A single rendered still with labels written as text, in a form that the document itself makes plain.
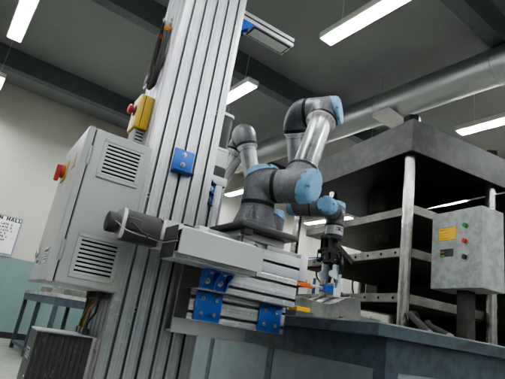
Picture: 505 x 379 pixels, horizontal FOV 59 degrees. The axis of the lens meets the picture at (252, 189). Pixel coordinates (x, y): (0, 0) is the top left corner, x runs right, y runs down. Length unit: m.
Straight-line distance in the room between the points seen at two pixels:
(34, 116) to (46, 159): 0.84
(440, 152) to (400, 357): 1.61
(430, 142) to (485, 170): 0.46
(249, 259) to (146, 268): 0.38
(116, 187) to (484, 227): 1.72
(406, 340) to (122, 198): 0.94
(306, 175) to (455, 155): 1.57
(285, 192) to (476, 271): 1.19
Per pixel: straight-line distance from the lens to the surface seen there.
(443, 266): 2.48
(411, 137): 2.66
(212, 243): 1.21
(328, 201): 1.80
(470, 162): 2.97
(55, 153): 9.15
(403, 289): 2.47
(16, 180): 8.92
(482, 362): 1.69
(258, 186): 1.49
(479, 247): 2.37
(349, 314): 2.07
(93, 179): 1.40
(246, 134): 2.06
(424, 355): 1.49
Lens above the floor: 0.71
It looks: 18 degrees up
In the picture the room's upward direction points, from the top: 9 degrees clockwise
